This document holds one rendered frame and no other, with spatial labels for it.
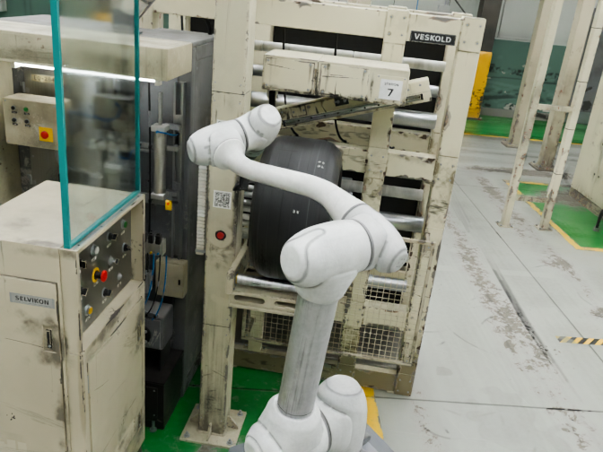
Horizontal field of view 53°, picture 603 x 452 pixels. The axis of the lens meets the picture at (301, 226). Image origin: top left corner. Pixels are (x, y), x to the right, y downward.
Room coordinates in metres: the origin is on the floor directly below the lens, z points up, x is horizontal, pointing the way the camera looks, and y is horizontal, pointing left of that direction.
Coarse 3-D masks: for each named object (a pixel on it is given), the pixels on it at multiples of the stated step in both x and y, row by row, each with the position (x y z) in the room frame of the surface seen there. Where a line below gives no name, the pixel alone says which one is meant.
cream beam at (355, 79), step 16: (272, 64) 2.57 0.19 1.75; (288, 64) 2.57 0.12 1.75; (304, 64) 2.56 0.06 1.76; (320, 64) 2.56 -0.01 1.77; (336, 64) 2.55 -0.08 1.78; (352, 64) 2.55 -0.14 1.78; (368, 64) 2.61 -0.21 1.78; (384, 64) 2.67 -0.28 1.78; (400, 64) 2.73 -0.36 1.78; (272, 80) 2.57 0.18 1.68; (288, 80) 2.57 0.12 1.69; (304, 80) 2.56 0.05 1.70; (320, 80) 2.55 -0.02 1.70; (336, 80) 2.55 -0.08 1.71; (352, 80) 2.54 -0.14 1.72; (368, 80) 2.53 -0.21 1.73; (400, 80) 2.52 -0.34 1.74; (336, 96) 2.55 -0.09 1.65; (352, 96) 2.54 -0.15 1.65; (368, 96) 2.54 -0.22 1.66
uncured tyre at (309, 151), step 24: (288, 144) 2.31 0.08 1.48; (312, 144) 2.33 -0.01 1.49; (288, 168) 2.19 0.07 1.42; (312, 168) 2.20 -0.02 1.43; (336, 168) 2.25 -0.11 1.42; (264, 192) 2.14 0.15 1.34; (288, 192) 2.13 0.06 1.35; (264, 216) 2.10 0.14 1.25; (288, 216) 2.09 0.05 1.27; (312, 216) 2.09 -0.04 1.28; (264, 240) 2.09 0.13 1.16; (264, 264) 2.13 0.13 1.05
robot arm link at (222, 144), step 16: (208, 128) 1.71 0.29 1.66; (224, 128) 1.71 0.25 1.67; (240, 128) 1.74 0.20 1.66; (192, 144) 1.66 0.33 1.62; (208, 144) 1.66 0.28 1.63; (224, 144) 1.66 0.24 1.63; (240, 144) 1.69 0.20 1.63; (192, 160) 1.67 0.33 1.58; (208, 160) 1.67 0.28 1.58; (224, 160) 1.65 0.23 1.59; (240, 160) 1.63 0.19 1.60; (240, 176) 1.62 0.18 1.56; (256, 176) 1.59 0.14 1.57; (272, 176) 1.58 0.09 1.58; (288, 176) 1.58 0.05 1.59; (304, 176) 1.58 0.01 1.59; (304, 192) 1.56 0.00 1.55; (320, 192) 1.53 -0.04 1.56; (336, 192) 1.52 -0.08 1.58; (336, 208) 1.47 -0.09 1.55; (352, 208) 1.45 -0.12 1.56
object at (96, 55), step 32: (64, 0) 1.68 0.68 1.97; (96, 0) 1.87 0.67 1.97; (128, 0) 2.10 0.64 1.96; (64, 32) 1.67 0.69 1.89; (96, 32) 1.86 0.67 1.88; (128, 32) 2.10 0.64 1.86; (64, 64) 1.67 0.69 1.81; (96, 64) 1.86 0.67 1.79; (128, 64) 2.10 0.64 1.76; (64, 96) 1.66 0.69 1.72; (96, 96) 1.85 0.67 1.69; (128, 96) 2.10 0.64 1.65; (64, 128) 1.64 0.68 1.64; (96, 128) 1.84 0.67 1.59; (128, 128) 2.09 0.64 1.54; (64, 160) 1.63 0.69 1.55; (96, 160) 1.84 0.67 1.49; (128, 160) 2.09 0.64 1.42; (64, 192) 1.63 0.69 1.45; (96, 192) 1.83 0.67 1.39; (128, 192) 2.09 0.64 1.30; (64, 224) 1.63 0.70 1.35; (96, 224) 1.81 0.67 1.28
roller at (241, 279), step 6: (240, 276) 2.25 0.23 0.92; (246, 276) 2.25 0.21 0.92; (252, 276) 2.25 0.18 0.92; (258, 276) 2.26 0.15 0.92; (240, 282) 2.24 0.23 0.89; (246, 282) 2.24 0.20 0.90; (252, 282) 2.23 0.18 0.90; (258, 282) 2.23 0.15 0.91; (264, 282) 2.23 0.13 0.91; (270, 282) 2.23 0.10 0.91; (276, 282) 2.23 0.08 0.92; (282, 282) 2.23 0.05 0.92; (288, 282) 2.23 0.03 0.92; (270, 288) 2.23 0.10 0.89; (276, 288) 2.22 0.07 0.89; (282, 288) 2.22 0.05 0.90; (288, 288) 2.22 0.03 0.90; (294, 288) 2.22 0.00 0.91
